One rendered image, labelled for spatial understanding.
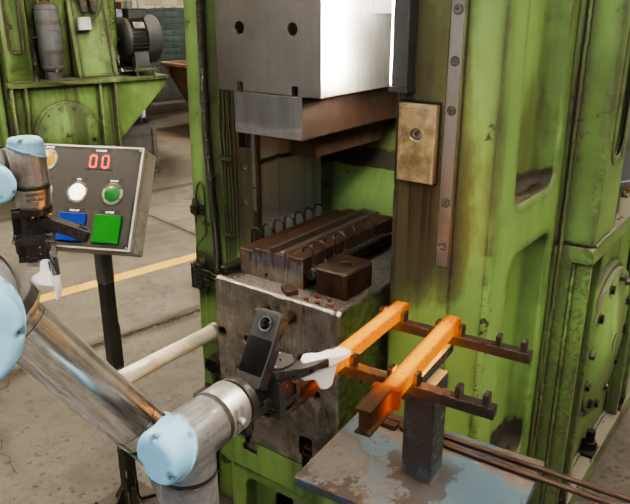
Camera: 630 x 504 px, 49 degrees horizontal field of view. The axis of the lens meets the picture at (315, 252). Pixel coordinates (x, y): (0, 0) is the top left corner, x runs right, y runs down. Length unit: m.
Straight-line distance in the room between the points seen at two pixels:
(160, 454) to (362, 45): 1.04
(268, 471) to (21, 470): 1.12
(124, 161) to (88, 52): 4.53
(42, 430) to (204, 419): 2.06
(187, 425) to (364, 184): 1.28
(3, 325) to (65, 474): 1.96
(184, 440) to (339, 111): 0.97
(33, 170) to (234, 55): 0.51
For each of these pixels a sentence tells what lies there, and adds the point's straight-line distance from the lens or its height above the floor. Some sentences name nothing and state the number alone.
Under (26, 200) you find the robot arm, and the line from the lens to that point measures 1.60.
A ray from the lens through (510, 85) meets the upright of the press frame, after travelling 1.47.
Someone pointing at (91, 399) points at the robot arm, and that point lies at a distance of 0.98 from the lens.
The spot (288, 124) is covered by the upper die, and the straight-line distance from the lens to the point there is 1.56.
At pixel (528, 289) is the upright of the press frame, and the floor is 0.83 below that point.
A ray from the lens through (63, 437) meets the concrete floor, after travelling 2.88.
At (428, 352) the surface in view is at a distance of 1.24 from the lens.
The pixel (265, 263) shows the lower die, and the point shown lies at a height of 0.96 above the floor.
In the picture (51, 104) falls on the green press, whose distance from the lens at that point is 6.27.
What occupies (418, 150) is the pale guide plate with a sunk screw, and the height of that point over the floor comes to 1.26.
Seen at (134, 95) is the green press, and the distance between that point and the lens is 6.74.
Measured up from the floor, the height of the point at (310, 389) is 0.96.
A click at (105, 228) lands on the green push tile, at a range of 1.85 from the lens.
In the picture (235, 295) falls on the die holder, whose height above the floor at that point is 0.88.
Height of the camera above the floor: 1.56
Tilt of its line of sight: 20 degrees down
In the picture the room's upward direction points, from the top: straight up
